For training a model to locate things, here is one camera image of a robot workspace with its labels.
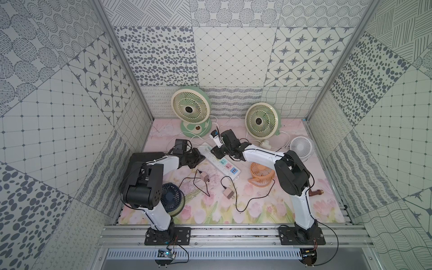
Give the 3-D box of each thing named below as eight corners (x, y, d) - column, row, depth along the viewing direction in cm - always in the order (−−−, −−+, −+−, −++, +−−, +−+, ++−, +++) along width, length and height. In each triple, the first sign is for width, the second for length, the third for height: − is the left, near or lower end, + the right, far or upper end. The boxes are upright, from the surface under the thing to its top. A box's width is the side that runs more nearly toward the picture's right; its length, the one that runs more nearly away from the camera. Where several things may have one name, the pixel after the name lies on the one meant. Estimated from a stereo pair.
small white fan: (299, 165, 100) (308, 153, 90) (286, 150, 107) (293, 137, 97) (309, 160, 102) (319, 148, 92) (296, 145, 109) (304, 132, 99)
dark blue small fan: (162, 216, 82) (156, 210, 74) (168, 188, 91) (163, 181, 83) (183, 216, 82) (179, 210, 74) (187, 188, 91) (184, 181, 83)
